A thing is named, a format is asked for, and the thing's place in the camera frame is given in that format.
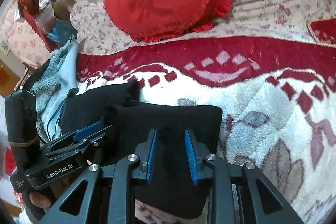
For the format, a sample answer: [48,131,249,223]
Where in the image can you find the black knit pants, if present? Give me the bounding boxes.
[59,81,222,219]

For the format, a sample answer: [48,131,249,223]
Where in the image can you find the blue plastic bag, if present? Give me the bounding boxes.
[47,19,77,47]

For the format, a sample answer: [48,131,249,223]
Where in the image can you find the left hand holding gripper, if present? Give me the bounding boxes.
[28,191,51,209]

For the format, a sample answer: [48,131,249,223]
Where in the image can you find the floral beige quilt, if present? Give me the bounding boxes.
[70,0,335,55]

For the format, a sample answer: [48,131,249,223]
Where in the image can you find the red white plush blanket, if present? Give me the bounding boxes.
[76,17,336,224]

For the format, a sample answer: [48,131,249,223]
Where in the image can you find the light blue fleece jacket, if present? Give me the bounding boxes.
[31,35,79,144]

